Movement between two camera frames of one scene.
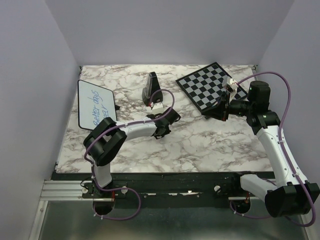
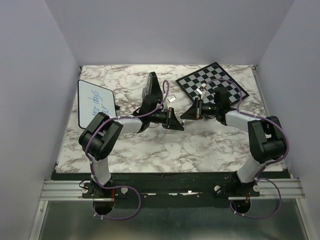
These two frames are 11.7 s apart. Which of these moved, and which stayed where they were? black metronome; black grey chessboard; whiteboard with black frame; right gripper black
Moved: right gripper black
Stayed: black grey chessboard; whiteboard with black frame; black metronome
